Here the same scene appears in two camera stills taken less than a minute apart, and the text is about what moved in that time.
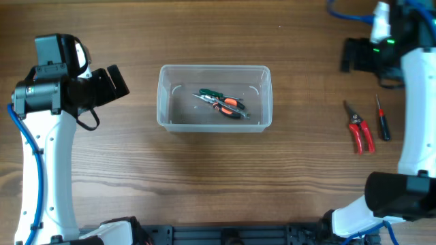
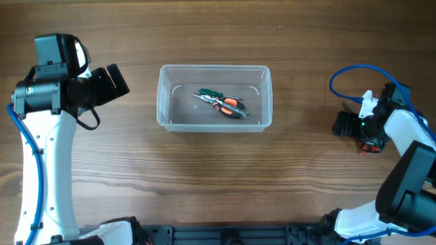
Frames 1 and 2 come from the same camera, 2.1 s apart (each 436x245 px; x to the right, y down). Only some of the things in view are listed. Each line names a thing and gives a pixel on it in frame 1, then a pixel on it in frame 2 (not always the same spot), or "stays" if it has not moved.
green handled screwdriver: (210, 92) stays
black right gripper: (351, 55) → (351, 126)
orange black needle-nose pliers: (222, 104) stays
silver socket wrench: (244, 113) stays
